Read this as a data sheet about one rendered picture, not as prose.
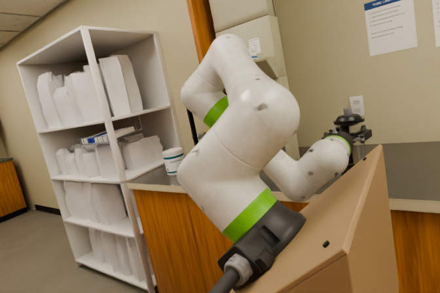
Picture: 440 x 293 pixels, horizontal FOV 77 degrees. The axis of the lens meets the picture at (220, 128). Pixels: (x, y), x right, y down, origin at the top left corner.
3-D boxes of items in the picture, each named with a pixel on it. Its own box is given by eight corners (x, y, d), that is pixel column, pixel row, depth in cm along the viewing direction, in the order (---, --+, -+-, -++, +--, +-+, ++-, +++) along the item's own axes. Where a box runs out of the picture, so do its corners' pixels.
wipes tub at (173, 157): (177, 168, 188) (171, 147, 186) (190, 168, 180) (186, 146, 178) (163, 175, 177) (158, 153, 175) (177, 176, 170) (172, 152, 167)
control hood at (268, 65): (225, 87, 154) (221, 70, 153) (279, 76, 135) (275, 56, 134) (213, 90, 145) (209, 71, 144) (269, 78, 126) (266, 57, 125)
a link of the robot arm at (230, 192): (277, 201, 45) (201, 123, 51) (221, 256, 51) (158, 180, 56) (294, 182, 57) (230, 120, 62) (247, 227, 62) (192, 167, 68)
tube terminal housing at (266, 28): (259, 154, 181) (238, 35, 170) (308, 153, 162) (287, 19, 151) (240, 167, 161) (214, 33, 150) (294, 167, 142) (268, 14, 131)
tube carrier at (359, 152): (343, 167, 116) (336, 118, 113) (372, 167, 110) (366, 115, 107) (337, 176, 107) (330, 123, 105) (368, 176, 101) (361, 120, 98)
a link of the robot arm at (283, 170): (226, 110, 83) (241, 101, 92) (208, 135, 89) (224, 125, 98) (322, 194, 77) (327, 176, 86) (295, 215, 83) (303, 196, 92)
